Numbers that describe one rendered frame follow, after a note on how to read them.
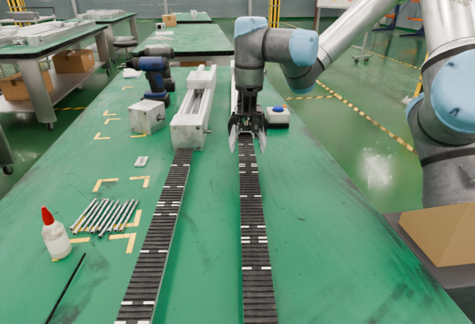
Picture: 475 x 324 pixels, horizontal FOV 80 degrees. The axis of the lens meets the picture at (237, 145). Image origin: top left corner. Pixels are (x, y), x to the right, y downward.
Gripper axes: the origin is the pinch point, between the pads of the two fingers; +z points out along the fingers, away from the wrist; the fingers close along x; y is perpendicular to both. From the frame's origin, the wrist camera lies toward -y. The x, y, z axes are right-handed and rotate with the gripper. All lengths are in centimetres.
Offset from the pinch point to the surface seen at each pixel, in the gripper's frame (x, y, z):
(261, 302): 0.2, 45.7, 2.1
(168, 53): -36, -72, -14
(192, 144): -17.3, -8.5, 3.0
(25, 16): -322, -410, -8
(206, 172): -12.0, 3.9, 5.5
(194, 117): -16.8, -14.1, -4.0
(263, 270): 1.1, 39.8, 2.3
